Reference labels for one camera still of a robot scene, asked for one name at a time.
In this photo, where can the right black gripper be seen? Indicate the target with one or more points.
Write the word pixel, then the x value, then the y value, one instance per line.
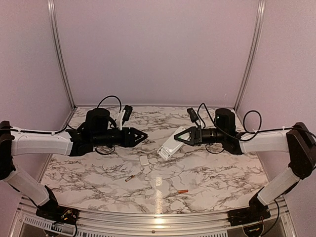
pixel 195 136

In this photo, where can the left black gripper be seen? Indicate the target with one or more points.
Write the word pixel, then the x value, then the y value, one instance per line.
pixel 131 141

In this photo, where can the white remote control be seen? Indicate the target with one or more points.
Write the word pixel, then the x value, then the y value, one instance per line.
pixel 170 146

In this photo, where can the white battery cover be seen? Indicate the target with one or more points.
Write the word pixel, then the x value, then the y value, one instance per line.
pixel 143 160

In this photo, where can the gold AAA battery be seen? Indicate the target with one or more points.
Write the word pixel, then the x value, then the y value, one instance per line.
pixel 129 178

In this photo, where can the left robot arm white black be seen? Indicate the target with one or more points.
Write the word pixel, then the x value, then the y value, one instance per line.
pixel 98 130

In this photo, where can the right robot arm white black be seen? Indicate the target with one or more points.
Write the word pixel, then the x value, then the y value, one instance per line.
pixel 295 140

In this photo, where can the orange AAA battery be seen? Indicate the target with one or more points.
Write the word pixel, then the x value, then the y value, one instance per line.
pixel 182 191

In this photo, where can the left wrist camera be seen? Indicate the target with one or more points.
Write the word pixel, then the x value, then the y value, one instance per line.
pixel 127 112

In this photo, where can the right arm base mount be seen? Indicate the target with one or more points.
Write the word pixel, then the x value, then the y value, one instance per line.
pixel 255 211

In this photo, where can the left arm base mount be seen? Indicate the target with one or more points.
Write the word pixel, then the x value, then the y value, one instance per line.
pixel 51 210

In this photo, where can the front aluminium frame rail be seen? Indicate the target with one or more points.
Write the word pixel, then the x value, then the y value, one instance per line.
pixel 91 223

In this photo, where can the right aluminium frame post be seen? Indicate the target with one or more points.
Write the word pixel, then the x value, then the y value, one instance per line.
pixel 252 53

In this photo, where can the aluminium frame post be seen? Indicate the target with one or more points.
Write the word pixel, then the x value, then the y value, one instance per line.
pixel 252 53
pixel 58 49

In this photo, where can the left aluminium frame post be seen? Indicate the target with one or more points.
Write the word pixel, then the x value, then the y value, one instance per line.
pixel 58 49

